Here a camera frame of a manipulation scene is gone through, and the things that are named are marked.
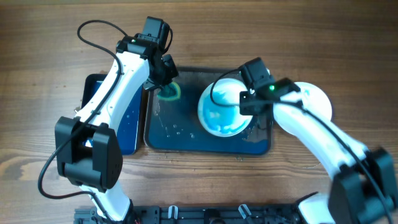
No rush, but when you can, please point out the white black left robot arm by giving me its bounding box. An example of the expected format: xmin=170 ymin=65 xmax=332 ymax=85
xmin=53 ymin=34 xmax=178 ymax=223

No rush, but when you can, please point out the green yellow sponge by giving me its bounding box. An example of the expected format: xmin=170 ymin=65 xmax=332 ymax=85
xmin=157 ymin=82 xmax=181 ymax=101

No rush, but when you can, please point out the large dark metal tray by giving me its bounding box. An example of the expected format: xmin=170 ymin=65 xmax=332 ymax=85
xmin=144 ymin=67 xmax=274 ymax=155

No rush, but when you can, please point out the white plate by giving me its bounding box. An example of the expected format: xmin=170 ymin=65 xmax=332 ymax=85
xmin=197 ymin=78 xmax=253 ymax=137
xmin=273 ymin=82 xmax=333 ymax=136

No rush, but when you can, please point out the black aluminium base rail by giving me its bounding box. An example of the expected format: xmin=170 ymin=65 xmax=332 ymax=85
xmin=73 ymin=203 xmax=299 ymax=224

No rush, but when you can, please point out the small black water tray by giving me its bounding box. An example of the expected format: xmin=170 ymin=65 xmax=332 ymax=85
xmin=81 ymin=73 xmax=144 ymax=155

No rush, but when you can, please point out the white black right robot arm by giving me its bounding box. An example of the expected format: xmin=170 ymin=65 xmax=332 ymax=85
xmin=239 ymin=78 xmax=397 ymax=223

